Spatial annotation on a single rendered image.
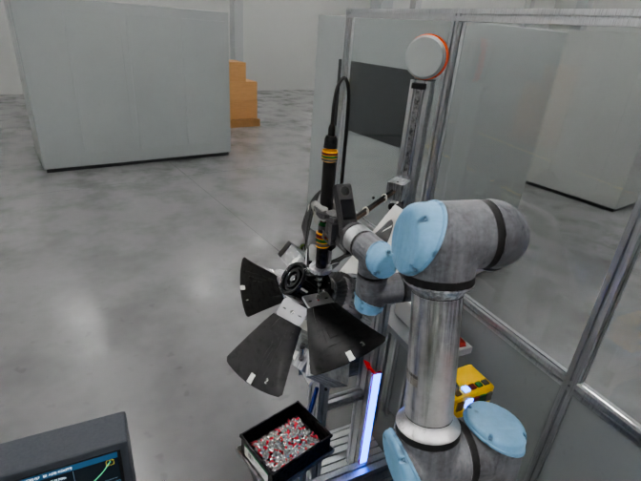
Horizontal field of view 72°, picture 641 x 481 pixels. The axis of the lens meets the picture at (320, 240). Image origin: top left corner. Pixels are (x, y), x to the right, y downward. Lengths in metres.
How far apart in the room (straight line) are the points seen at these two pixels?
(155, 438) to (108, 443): 1.67
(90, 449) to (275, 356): 0.67
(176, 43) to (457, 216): 6.33
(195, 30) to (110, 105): 1.55
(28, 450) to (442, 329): 0.76
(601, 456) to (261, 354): 1.09
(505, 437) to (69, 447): 0.78
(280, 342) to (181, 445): 1.24
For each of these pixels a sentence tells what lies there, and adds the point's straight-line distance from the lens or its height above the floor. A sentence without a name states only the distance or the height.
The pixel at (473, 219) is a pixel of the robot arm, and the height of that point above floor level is 1.71.
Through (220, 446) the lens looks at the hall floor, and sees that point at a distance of 2.53.
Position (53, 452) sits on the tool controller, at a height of 1.25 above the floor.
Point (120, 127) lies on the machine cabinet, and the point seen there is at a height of 0.54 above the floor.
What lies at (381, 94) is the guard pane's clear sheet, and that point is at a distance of 2.31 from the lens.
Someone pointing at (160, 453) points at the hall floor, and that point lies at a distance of 2.55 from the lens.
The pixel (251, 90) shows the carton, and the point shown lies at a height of 0.70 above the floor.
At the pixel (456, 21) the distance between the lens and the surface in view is 1.90.
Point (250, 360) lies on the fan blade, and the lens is 1.48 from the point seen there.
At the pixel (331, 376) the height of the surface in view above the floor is 0.98.
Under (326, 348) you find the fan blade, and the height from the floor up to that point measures 1.16.
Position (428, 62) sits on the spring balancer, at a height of 1.86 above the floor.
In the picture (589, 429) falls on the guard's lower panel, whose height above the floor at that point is 0.89.
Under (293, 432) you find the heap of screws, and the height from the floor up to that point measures 0.85.
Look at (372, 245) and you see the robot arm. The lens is 1.01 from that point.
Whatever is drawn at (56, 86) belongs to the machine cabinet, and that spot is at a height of 1.08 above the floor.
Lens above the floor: 1.95
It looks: 26 degrees down
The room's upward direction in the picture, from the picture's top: 4 degrees clockwise
